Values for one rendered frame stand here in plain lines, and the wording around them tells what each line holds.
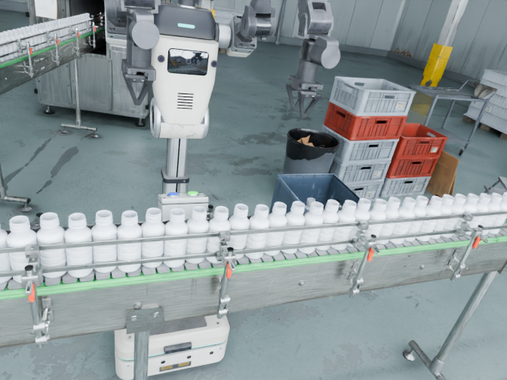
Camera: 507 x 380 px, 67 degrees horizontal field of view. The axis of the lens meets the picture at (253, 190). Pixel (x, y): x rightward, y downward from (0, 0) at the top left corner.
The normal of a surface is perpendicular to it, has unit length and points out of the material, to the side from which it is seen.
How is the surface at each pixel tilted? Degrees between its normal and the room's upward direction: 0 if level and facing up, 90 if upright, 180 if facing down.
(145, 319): 90
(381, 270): 90
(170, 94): 90
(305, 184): 90
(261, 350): 0
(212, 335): 31
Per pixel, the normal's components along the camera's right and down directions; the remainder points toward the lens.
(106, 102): 0.04, 0.48
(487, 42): -0.93, 0.03
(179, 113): 0.33, 0.50
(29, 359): 0.16, -0.87
